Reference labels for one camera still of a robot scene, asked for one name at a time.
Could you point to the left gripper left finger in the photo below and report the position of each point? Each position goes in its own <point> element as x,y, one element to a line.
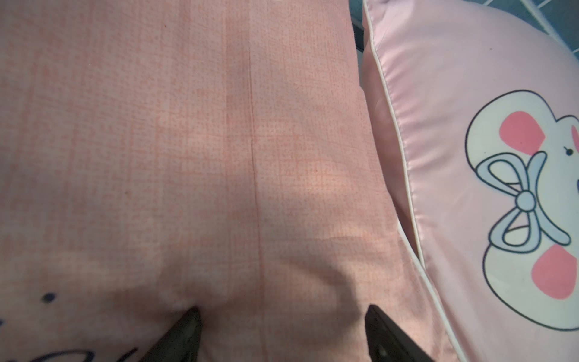
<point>181,343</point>

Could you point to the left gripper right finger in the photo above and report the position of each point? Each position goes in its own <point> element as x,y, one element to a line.
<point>387,342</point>

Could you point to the salmon pink feather pillow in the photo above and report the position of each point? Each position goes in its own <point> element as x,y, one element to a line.
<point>159,156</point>

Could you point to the light pink strawberry pillow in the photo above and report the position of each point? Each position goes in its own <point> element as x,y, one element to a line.
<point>475,118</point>

